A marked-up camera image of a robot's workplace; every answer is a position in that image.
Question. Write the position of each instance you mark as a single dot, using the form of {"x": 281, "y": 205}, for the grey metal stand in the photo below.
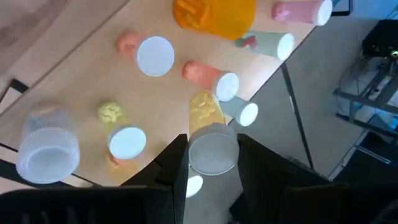
{"x": 367, "y": 99}

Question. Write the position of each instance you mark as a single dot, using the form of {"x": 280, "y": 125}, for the salmon pill bottle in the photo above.
{"x": 227, "y": 87}
{"x": 155, "y": 56}

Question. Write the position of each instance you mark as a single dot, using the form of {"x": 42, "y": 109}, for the pink pill bottle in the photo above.
{"x": 298, "y": 12}

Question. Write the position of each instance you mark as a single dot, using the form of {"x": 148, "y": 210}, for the large clear pill bottle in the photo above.
{"x": 46, "y": 146}

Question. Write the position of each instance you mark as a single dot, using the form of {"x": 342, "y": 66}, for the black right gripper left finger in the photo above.
{"x": 140, "y": 202}

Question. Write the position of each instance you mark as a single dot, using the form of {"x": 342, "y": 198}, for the black electronic device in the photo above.
{"x": 379, "y": 39}

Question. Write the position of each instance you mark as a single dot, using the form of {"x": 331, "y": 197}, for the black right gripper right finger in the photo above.
{"x": 280, "y": 199}

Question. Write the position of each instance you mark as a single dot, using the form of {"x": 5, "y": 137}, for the teal pill bottle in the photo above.
{"x": 280, "y": 45}

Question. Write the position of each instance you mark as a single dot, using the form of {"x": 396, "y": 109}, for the wooden shelf black metal frame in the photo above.
{"x": 93, "y": 77}

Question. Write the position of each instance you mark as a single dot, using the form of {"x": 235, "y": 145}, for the large all-orange pill bottle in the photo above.
{"x": 217, "y": 18}

